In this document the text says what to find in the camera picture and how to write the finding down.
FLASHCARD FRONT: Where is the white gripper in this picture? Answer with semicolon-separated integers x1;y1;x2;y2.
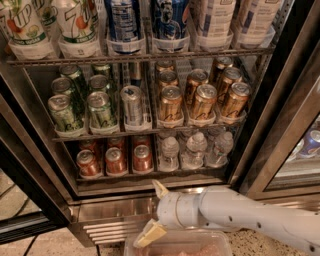
133;179;204;248

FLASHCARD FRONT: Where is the red coke can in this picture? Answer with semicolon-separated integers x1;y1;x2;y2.
107;137;126;155
132;135;151;147
133;144;153;173
79;140;99;155
105;147;127;176
76;150;102;179

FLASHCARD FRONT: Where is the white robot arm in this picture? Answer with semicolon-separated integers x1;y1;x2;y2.
134;180;320;256

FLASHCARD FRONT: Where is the steel fridge vent grille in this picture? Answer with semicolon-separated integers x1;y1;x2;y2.
68;194;158;247

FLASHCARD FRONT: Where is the gold can front left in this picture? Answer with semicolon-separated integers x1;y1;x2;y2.
159;86;182;122

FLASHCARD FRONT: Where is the gold can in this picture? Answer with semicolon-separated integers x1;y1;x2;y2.
155;60;174;73
217;67;242;103
190;84;217;120
159;86;182;122
221;82;251;118
185;69;209;105
209;57;233;83
158;70;179;91

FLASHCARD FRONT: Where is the silver can front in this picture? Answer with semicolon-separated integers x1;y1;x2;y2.
120;86;143;126

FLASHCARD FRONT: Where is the green can front right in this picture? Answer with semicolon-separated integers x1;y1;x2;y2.
87;91;116;129

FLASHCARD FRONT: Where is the green can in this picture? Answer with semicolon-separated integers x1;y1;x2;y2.
59;65;88;99
51;77;84;112
91;64;113;80
87;91;116;129
89;74;115;101
48;94;83;132

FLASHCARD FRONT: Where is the left glass fridge door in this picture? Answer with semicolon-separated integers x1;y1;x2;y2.
0;82;71;244

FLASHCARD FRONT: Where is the glass fridge door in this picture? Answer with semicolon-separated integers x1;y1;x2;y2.
239;42;320;199
0;82;71;244

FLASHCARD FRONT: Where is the gold can front middle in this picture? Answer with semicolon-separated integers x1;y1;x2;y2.
190;84;217;120

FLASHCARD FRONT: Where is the gold can front right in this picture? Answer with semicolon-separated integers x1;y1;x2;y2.
221;82;251;118

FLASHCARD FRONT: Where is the green can front left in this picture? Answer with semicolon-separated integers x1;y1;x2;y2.
48;94;83;132

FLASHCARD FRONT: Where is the gold can middle left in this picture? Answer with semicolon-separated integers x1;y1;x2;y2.
158;70;179;91

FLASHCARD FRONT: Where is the right glass fridge door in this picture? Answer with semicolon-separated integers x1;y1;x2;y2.
239;42;320;199

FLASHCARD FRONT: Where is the gold can middle centre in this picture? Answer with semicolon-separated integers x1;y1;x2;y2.
185;69;209;105

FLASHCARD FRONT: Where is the green can middle right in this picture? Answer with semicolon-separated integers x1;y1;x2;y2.
89;74;115;101

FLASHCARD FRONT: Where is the dark can behind silver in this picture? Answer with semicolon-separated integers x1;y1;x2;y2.
129;62;142;87

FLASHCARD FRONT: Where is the gold can back left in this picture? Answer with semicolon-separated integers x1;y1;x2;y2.
155;60;174;73

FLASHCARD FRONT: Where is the green can back right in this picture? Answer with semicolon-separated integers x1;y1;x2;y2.
91;64;113;80

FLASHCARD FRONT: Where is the gold can middle right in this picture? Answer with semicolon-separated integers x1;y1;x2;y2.
217;67;242;103

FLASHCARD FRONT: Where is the green can middle left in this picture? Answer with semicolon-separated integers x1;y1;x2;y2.
51;77;84;112

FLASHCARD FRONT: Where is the gold can back right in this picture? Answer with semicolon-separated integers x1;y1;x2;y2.
209;57;233;83

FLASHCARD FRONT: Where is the green can back left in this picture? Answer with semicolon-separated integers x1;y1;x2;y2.
59;65;88;99

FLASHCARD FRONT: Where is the blue can behind glass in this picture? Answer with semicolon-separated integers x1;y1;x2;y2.
298;129;320;158

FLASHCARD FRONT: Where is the clear water bottle left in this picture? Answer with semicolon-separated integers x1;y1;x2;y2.
159;137;180;172

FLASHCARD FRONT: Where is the clear water bottle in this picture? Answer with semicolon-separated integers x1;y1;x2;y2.
206;131;234;168
182;132;208;169
159;137;180;172

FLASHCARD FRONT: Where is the clear water bottle middle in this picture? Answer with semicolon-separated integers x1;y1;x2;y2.
182;132;208;169

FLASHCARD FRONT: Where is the clear water bottle right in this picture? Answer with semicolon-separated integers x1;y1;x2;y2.
206;131;234;168

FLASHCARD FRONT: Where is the blue drink bottle right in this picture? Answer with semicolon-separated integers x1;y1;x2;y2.
150;0;189;40

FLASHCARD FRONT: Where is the blue drink bottle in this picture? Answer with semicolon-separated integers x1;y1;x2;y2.
104;0;141;54
150;0;189;40

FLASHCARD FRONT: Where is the blue drink bottle left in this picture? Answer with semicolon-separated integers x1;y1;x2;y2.
104;0;141;54

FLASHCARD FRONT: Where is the white drink bottle left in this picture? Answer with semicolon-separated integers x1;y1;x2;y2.
194;0;236;38

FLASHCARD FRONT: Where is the white drink bottle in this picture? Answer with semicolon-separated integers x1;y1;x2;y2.
234;0;281;49
194;0;236;38

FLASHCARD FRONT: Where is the white drink bottle right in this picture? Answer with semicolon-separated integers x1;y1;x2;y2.
234;0;281;49

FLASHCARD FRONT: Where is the middle wire shelf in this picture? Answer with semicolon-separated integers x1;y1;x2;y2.
51;123;242;142

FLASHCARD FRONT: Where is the wire shelf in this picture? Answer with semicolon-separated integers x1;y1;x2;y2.
5;47;275;67
51;123;242;142

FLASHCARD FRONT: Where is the upper wire shelf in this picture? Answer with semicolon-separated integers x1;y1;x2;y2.
5;47;275;67

